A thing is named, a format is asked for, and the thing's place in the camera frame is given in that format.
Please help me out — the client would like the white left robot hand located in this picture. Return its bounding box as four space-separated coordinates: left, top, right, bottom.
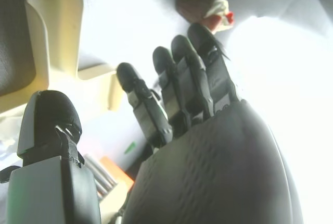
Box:
0 22 305 224

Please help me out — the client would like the cream brush with red-tipped handle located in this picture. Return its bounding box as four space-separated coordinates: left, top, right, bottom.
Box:
84 153 136 224

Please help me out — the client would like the cream plastic dustpan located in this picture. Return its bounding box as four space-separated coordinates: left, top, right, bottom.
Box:
0 0 123 123

